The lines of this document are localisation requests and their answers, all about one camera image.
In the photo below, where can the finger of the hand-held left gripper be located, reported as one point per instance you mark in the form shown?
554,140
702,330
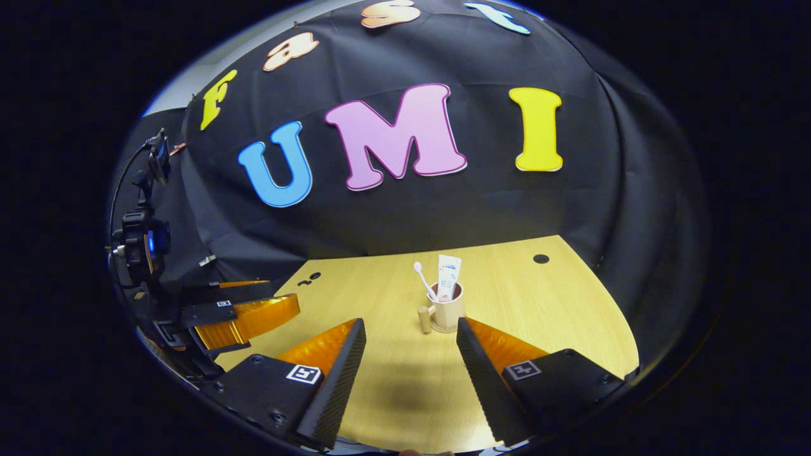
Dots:
241,292
253,320

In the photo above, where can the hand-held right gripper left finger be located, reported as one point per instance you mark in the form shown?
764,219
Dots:
342,380

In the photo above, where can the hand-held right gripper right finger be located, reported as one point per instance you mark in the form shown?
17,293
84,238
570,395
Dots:
481,380

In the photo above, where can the beige cup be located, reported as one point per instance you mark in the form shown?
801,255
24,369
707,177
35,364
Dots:
447,316

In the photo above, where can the white toothpaste tube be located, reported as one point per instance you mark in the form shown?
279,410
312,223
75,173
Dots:
448,275

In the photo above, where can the pink toothbrush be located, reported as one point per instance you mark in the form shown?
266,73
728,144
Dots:
423,278

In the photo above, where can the wooden desktop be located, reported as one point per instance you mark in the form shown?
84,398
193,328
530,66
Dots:
393,304

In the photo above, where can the copper clip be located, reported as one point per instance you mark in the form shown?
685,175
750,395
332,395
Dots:
178,149

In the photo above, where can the black backdrop cloth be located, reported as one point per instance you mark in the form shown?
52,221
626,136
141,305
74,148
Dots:
443,209

